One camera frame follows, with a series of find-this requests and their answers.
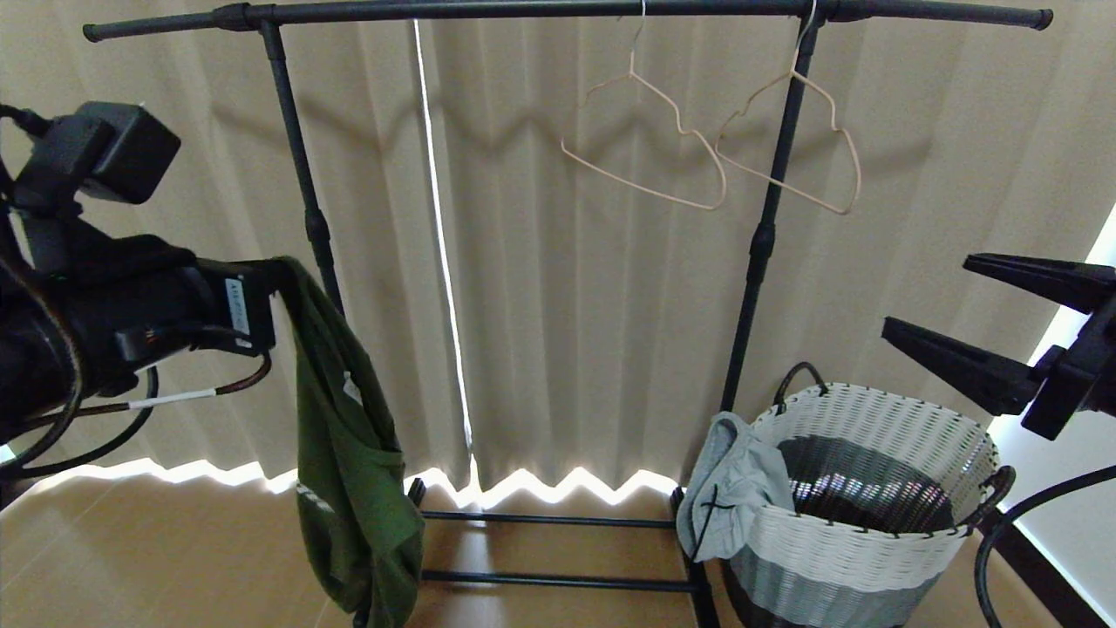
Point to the beige curtain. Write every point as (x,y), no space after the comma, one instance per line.
(558,305)

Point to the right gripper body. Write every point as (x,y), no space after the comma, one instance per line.
(1077,375)

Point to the pink clothes hanger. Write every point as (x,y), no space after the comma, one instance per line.
(795,70)
(629,70)

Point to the black clothes rack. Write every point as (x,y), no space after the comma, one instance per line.
(318,231)

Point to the green shirt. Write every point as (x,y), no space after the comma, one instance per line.
(349,453)

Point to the white laundry basket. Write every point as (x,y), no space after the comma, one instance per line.
(854,532)

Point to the pale grey shorts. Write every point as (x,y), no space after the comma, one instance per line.
(737,480)

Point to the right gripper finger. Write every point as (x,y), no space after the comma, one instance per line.
(968,366)
(1046,281)

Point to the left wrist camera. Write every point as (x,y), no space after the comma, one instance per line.
(113,148)

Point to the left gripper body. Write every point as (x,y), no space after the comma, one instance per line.
(174,305)

